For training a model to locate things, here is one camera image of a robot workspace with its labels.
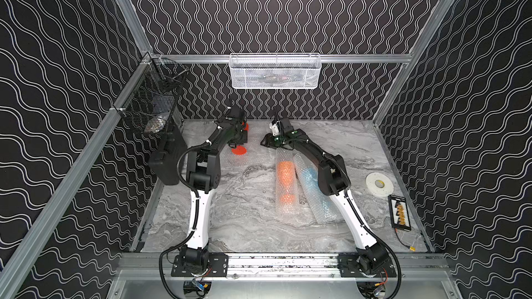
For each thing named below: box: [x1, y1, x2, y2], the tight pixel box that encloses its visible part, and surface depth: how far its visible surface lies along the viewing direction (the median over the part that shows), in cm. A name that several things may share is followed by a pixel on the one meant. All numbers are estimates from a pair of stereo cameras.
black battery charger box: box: [387, 194, 412, 231], surface depth 87 cm
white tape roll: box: [365, 172, 395, 198], surface depth 97 cm
